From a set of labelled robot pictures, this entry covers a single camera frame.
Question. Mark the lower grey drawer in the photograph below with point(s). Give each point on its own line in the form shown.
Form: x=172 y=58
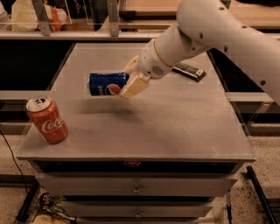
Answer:
x=133 y=209

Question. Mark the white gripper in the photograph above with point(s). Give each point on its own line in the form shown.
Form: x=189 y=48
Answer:
x=150 y=61

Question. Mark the upper grey drawer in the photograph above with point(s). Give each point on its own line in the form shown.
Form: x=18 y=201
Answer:
x=190 y=185

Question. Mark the white plastic bag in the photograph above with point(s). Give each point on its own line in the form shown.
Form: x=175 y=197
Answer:
x=24 y=19

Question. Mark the red object inside cabinet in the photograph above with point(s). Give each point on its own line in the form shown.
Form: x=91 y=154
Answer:
x=132 y=163

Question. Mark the snack bags on floor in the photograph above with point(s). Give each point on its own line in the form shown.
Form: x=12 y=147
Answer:
x=50 y=211

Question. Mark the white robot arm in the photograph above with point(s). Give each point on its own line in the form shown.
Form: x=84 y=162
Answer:
x=200 y=26

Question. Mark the black snack bar wrapper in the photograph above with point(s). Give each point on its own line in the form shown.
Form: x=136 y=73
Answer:
x=191 y=72

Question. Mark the blue pepsi can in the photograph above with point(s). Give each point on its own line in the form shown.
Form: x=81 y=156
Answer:
x=106 y=83

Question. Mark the grey drawer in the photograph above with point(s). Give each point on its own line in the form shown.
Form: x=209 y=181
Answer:
x=190 y=185
x=133 y=209

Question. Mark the red coke can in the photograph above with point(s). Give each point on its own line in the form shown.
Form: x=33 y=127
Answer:
x=45 y=115

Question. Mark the grey drawer cabinet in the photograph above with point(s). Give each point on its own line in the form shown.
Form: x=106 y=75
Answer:
x=176 y=127

